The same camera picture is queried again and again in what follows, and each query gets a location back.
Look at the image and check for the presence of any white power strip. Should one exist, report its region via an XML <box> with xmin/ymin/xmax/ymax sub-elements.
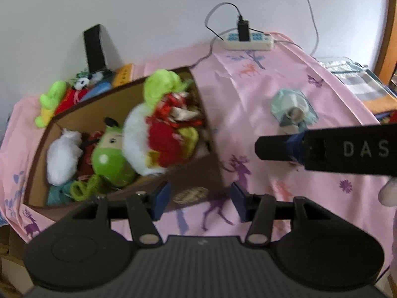
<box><xmin>223</xmin><ymin>31</ymin><xmax>276</xmax><ymax>51</ymax></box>

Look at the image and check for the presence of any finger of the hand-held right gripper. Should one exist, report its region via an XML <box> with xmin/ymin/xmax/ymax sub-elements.
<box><xmin>255</xmin><ymin>133</ymin><xmax>307</xmax><ymax>164</ymax></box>

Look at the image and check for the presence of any white plush sack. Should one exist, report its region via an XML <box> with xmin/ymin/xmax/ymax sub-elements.
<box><xmin>46</xmin><ymin>128</ymin><xmax>84</xmax><ymax>185</ymax></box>

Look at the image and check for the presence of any pink printed bedsheet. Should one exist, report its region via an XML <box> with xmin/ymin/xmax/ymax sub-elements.
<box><xmin>0</xmin><ymin>32</ymin><xmax>397</xmax><ymax>246</ymax></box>

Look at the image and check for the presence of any grey wall cable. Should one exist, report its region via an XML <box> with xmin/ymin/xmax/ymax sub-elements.
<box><xmin>296</xmin><ymin>0</ymin><xmax>320</xmax><ymax>58</ymax></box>

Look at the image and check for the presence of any black charging cable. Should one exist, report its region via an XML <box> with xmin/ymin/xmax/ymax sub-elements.
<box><xmin>189</xmin><ymin>3</ymin><xmax>246</xmax><ymax>69</ymax></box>

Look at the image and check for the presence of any wooden door frame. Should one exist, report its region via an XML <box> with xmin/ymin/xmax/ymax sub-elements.
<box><xmin>373</xmin><ymin>0</ymin><xmax>397</xmax><ymax>82</ymax></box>

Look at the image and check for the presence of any white plush pillow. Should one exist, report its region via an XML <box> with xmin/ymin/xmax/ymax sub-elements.
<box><xmin>122</xmin><ymin>104</ymin><xmax>168</xmax><ymax>176</ymax></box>

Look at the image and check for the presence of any small red plush toy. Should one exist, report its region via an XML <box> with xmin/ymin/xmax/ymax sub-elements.
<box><xmin>77</xmin><ymin>132</ymin><xmax>105</xmax><ymax>181</ymax></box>

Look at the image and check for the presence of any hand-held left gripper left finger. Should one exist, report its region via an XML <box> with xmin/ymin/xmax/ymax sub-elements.
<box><xmin>70</xmin><ymin>182</ymin><xmax>172</xmax><ymax>249</ymax></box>

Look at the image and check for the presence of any lime green plush toy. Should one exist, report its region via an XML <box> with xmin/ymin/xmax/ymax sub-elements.
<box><xmin>144</xmin><ymin>69</ymin><xmax>193</xmax><ymax>110</ymax></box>

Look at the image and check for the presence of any panda plush toy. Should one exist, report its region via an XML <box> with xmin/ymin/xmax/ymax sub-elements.
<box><xmin>72</xmin><ymin>71</ymin><xmax>106</xmax><ymax>91</ymax></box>

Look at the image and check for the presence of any blue plush toy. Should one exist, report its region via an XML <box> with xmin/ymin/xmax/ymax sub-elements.
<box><xmin>80</xmin><ymin>82</ymin><xmax>112</xmax><ymax>102</ymax></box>

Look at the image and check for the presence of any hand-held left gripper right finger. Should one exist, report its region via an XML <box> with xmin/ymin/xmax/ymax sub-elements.
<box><xmin>231</xmin><ymin>182</ymin><xmax>330</xmax><ymax>249</ymax></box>

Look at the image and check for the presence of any black charger plug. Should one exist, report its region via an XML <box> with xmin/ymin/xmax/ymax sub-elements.
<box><xmin>237</xmin><ymin>20</ymin><xmax>250</xmax><ymax>42</ymax></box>

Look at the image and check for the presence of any black smartphone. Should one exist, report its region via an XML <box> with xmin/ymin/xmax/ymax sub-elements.
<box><xmin>83</xmin><ymin>24</ymin><xmax>108</xmax><ymax>72</ymax></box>

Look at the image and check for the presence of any yellow flat box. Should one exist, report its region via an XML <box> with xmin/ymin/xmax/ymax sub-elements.
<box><xmin>112</xmin><ymin>63</ymin><xmax>135</xmax><ymax>88</ymax></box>

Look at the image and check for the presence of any folded checked blanket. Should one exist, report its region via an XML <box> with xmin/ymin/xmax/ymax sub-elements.
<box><xmin>319</xmin><ymin>55</ymin><xmax>397</xmax><ymax>119</ymax></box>

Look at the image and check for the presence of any teal plush toy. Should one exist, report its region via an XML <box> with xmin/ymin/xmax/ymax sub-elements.
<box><xmin>46</xmin><ymin>183</ymin><xmax>75</xmax><ymax>206</ymax></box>

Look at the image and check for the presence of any red patterned plush toy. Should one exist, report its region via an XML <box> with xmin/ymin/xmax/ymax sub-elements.
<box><xmin>145</xmin><ymin>91</ymin><xmax>207</xmax><ymax>169</ymax></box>

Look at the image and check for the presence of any green round-head plush toy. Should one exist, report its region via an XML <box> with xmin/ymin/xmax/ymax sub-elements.
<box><xmin>91</xmin><ymin>117</ymin><xmax>139</xmax><ymax>189</ymax></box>

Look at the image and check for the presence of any green and yellow plush toy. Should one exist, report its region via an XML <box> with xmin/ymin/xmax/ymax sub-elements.
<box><xmin>35</xmin><ymin>80</ymin><xmax>67</xmax><ymax>128</ymax></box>

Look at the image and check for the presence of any brown cardboard box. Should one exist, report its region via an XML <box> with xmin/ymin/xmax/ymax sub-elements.
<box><xmin>23</xmin><ymin>66</ymin><xmax>229</xmax><ymax>222</ymax></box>

